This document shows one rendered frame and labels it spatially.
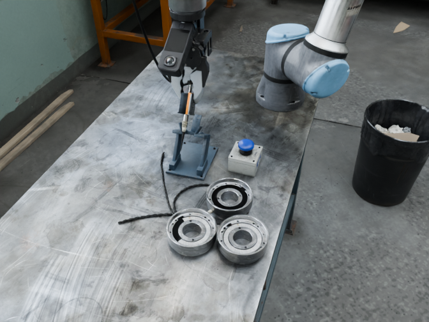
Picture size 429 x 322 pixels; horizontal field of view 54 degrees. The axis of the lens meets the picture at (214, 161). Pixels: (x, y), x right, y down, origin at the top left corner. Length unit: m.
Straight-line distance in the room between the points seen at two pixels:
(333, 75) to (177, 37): 0.44
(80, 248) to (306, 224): 1.30
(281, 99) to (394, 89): 1.95
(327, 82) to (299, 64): 0.09
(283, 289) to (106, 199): 1.00
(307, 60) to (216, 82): 0.40
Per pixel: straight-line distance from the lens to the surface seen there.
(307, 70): 1.12
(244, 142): 1.03
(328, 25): 1.11
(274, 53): 1.22
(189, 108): 0.95
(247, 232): 0.90
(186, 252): 0.87
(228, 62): 1.53
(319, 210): 2.11
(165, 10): 2.85
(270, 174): 1.06
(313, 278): 1.86
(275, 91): 1.26
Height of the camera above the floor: 1.52
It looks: 41 degrees down
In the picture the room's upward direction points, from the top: straight up
